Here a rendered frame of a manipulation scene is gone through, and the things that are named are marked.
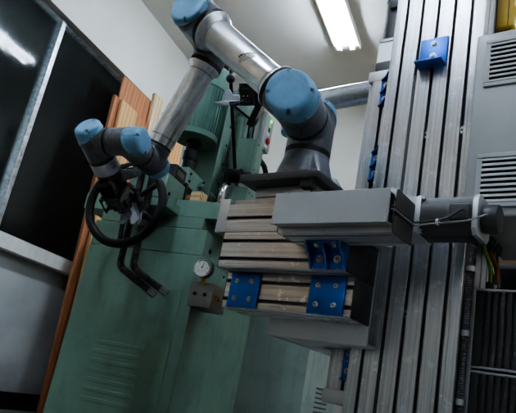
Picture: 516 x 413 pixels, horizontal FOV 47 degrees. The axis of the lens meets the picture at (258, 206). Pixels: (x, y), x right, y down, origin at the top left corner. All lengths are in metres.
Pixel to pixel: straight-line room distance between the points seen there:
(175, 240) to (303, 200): 0.87
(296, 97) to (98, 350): 1.11
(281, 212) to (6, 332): 2.42
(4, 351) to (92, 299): 1.42
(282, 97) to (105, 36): 2.72
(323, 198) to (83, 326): 1.14
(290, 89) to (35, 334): 2.57
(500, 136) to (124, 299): 1.27
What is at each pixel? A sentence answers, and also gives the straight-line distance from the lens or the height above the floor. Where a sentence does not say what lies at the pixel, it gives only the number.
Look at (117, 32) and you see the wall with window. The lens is 4.12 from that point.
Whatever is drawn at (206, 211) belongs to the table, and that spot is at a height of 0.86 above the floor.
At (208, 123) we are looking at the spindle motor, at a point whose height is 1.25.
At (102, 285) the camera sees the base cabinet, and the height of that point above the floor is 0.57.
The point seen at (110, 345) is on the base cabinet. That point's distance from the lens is 2.05.
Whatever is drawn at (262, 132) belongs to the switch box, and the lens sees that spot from 2.58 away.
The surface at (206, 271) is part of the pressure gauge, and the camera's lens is 1.88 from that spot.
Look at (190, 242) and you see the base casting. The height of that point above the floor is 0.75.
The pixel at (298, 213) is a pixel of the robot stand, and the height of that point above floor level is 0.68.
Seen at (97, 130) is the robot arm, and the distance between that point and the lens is 1.62.
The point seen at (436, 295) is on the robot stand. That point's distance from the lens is 1.39.
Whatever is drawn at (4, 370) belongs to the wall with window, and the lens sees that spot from 3.52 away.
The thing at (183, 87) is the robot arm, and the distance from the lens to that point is 1.72.
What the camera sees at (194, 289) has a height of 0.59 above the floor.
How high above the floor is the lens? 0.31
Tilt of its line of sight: 17 degrees up
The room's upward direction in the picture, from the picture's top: 11 degrees clockwise
